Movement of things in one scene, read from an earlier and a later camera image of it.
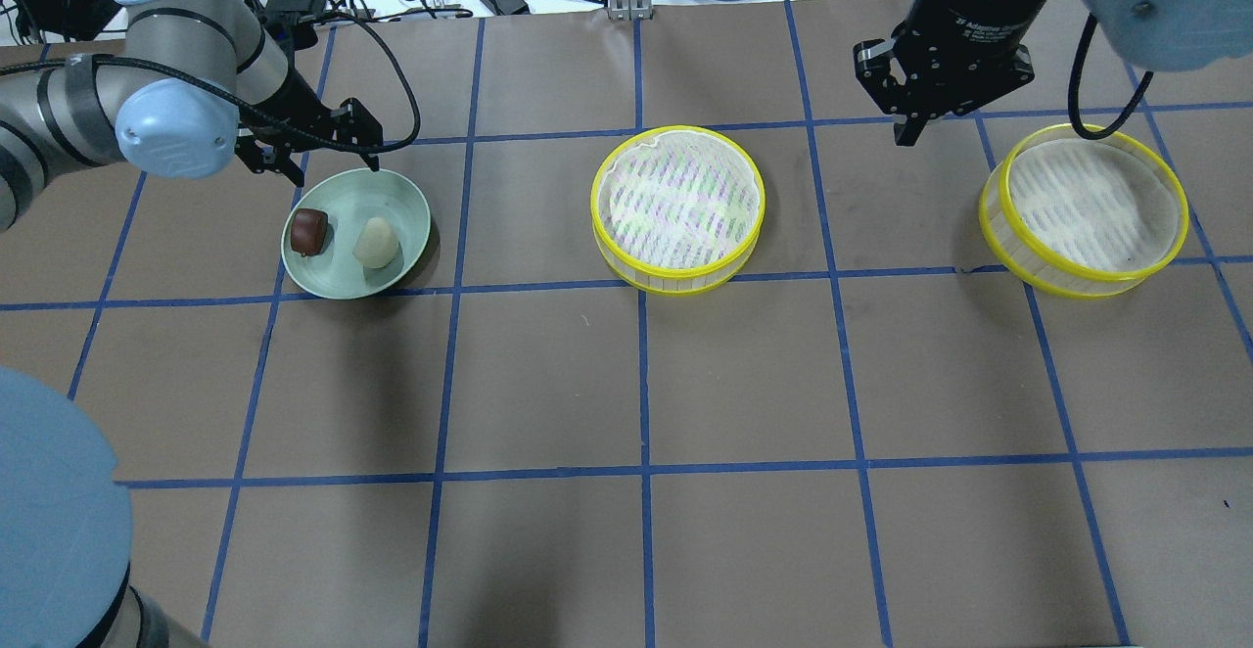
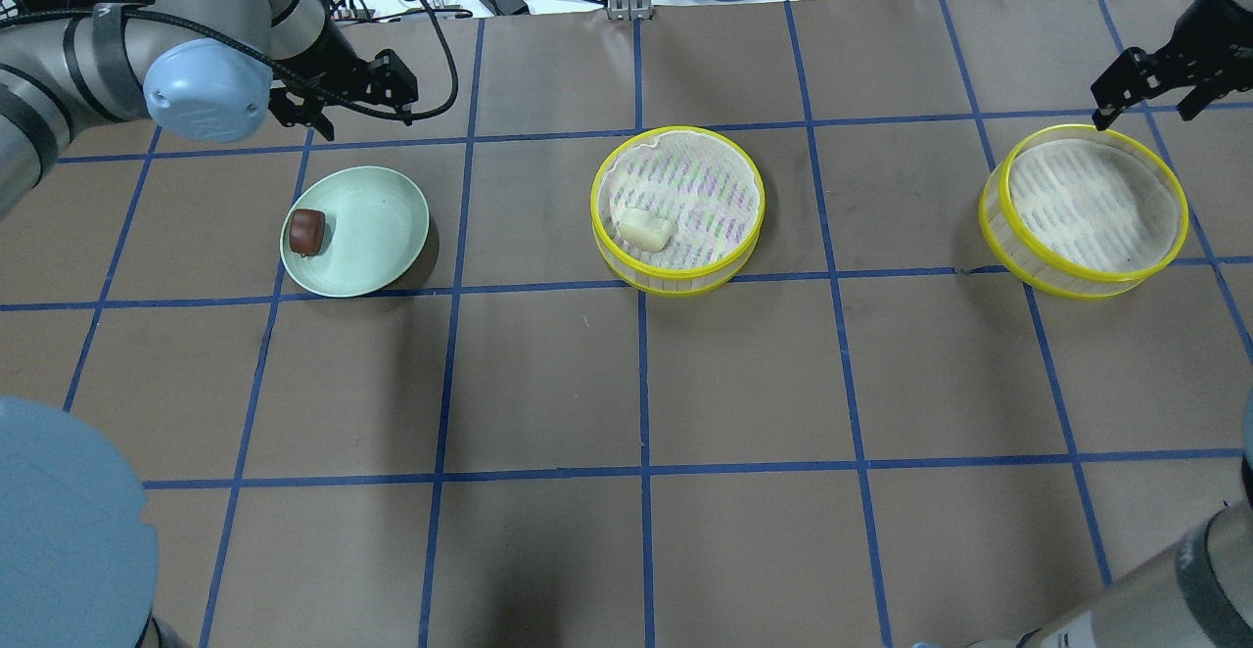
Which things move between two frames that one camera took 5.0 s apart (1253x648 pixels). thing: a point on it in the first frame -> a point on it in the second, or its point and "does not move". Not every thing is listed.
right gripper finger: [888, 89] -> [1134, 76]
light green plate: [349, 200] does not move
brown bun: [308, 230] does not move
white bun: [377, 244] -> [644, 229]
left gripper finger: [352, 122] -> [391, 82]
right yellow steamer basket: [1067, 217] does not move
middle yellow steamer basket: [678, 209] does not move
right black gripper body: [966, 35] -> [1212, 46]
